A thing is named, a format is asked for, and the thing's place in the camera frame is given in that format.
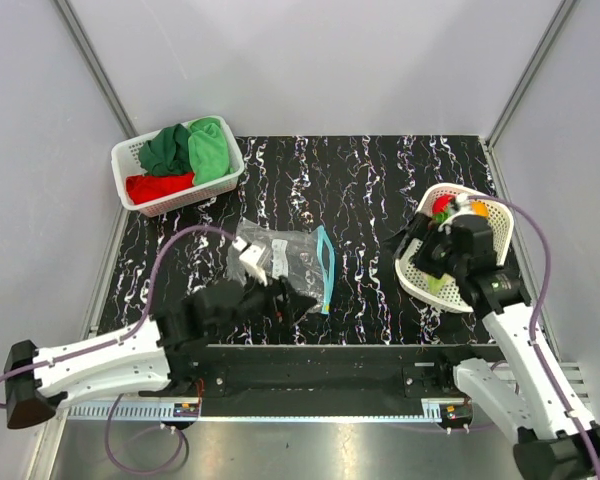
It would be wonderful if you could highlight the fake orange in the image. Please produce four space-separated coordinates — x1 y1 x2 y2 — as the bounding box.
471 201 489 218

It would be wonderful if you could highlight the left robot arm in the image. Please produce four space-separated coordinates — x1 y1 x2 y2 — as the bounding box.
4 278 317 430

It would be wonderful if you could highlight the white oval basket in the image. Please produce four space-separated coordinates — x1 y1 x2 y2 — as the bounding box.
394 183 514 314

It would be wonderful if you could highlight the black marble pattern mat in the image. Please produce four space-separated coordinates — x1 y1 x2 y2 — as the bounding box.
98 135 496 345

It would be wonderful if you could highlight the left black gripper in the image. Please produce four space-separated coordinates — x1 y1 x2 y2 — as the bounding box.
211 266 316 337

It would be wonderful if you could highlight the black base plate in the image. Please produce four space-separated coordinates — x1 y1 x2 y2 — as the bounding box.
140 345 512 418

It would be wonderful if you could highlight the fake red apple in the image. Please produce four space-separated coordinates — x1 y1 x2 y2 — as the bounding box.
432 194 455 215

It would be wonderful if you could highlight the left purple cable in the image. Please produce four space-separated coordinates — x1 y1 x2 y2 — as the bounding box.
0 224 239 476

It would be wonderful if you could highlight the fake green lettuce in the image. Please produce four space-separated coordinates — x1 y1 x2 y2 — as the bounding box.
424 211 452 295

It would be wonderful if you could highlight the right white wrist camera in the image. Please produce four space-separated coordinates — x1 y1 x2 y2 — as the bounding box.
437 194 474 232

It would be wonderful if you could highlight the red cloth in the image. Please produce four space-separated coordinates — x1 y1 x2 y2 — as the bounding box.
125 172 195 205

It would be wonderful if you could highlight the dark green cloth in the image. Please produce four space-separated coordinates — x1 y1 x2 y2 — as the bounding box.
138 124 192 177

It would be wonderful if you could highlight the right aluminium frame post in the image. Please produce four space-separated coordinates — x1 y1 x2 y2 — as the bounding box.
484 0 580 149

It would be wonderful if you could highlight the clear zip top bag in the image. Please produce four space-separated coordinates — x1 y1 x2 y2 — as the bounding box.
226 218 336 315

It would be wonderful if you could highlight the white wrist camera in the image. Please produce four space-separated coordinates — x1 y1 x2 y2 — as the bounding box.
232 237 270 286
437 194 474 232

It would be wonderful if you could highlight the aluminium frame post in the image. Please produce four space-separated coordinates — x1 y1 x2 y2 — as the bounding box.
51 0 137 138
484 0 580 149

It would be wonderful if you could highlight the left aluminium frame post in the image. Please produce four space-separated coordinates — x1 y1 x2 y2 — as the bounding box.
51 0 137 138

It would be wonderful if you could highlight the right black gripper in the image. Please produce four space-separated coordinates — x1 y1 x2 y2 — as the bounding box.
380 210 468 280

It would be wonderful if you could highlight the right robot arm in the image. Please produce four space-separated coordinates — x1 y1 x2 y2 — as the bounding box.
385 210 600 479

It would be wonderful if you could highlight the light green cloth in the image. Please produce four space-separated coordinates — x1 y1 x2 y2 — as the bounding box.
187 117 230 186

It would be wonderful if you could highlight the white rectangular basket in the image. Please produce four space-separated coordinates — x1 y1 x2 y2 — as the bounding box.
111 116 245 217

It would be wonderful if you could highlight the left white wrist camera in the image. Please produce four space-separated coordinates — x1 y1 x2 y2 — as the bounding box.
232 237 270 286

